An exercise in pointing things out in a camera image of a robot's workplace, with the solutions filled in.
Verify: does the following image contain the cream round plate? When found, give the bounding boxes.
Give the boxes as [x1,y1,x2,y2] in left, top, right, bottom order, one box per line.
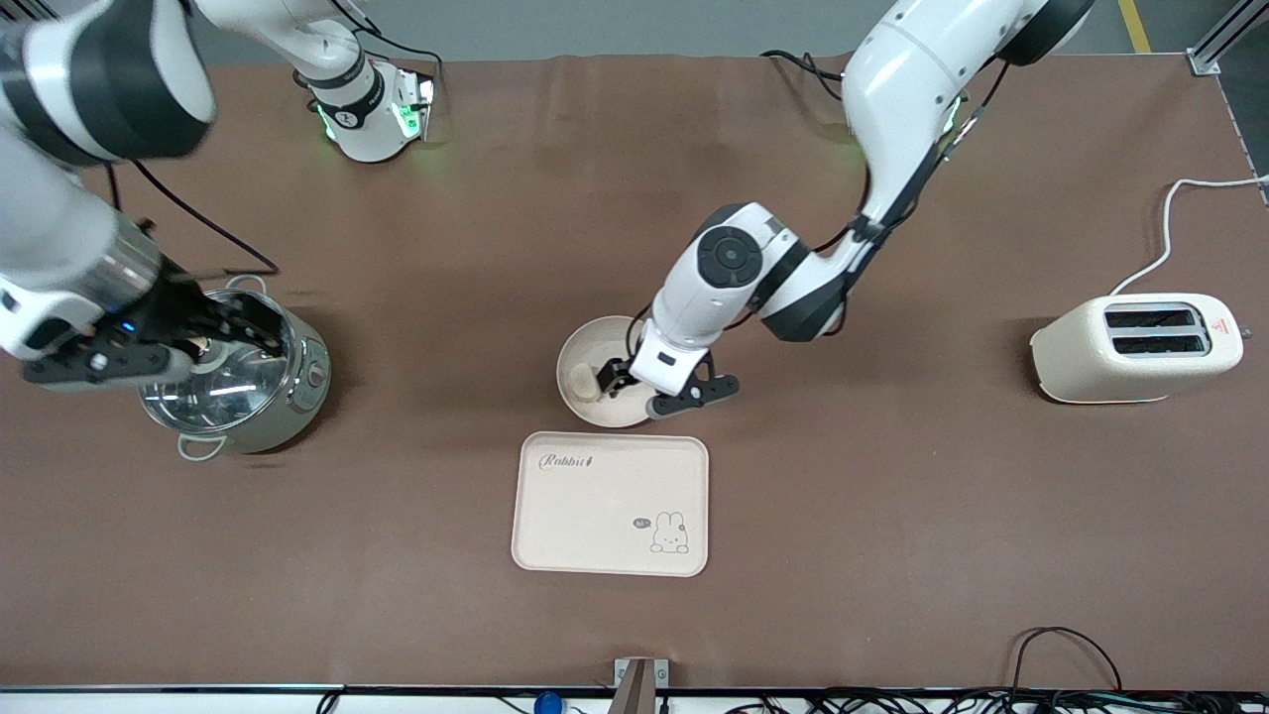
[556,315,663,430]

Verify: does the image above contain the glass pot lid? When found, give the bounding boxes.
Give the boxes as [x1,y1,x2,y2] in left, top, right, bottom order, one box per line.
[139,297,298,430]

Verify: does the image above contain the silver electric cooking pot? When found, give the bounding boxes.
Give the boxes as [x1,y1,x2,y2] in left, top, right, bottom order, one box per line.
[139,275,332,463]

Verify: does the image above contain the cream rabbit print tray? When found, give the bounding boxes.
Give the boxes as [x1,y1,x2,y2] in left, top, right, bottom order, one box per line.
[511,430,711,578]

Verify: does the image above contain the brown table cover mat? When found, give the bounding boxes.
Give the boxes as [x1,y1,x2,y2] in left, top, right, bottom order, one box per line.
[0,52,1269,692]

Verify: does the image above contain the cream two-slot toaster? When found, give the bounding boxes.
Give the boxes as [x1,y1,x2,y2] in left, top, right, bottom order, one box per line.
[1029,292,1246,406]

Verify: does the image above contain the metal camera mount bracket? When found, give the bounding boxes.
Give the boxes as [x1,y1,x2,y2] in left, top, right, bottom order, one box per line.
[610,657,670,714]

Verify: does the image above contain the black right arm base cable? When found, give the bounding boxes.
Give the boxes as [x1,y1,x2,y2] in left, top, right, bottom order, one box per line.
[322,0,443,78]

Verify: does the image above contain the black arm base cable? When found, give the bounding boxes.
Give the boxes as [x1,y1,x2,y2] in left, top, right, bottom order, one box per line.
[760,49,854,100]
[322,0,443,78]

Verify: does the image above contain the black left arm base cable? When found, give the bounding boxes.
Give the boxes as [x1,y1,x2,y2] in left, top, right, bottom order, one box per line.
[760,49,854,100]

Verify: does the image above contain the black looped cable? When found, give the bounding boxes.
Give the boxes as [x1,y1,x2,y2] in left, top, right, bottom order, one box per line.
[1009,626,1127,695]

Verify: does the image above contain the white toaster power cable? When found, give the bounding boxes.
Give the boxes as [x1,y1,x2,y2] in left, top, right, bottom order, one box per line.
[1108,176,1269,298]

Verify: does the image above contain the aluminium frame profile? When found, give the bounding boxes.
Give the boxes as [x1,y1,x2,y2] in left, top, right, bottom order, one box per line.
[1187,0,1269,77]

